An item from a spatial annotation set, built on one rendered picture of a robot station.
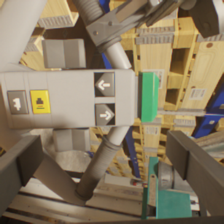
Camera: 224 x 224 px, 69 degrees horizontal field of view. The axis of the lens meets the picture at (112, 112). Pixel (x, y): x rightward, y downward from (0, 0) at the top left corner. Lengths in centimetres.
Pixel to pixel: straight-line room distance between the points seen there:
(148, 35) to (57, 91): 86
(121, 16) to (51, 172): 28
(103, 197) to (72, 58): 120
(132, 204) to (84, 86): 115
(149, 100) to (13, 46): 22
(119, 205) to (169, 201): 34
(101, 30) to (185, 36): 86
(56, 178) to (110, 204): 103
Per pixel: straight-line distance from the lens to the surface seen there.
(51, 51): 27
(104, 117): 26
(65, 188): 35
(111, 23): 25
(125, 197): 130
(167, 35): 106
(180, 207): 126
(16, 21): 30
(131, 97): 26
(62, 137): 29
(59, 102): 26
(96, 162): 31
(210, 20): 31
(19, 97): 28
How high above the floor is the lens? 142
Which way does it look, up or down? 14 degrees down
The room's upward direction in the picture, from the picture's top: 93 degrees clockwise
